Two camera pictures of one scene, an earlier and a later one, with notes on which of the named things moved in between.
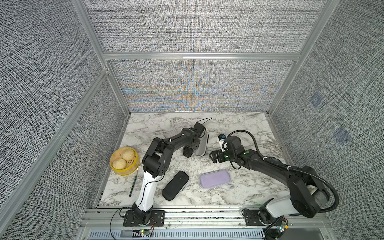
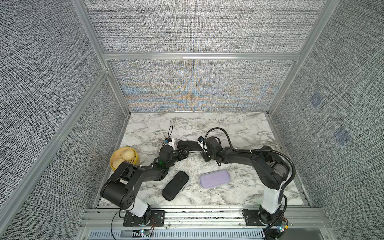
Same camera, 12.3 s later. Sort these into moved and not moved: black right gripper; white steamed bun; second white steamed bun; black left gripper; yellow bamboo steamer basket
Moved: black left gripper; black right gripper
Not moved: yellow bamboo steamer basket; second white steamed bun; white steamed bun
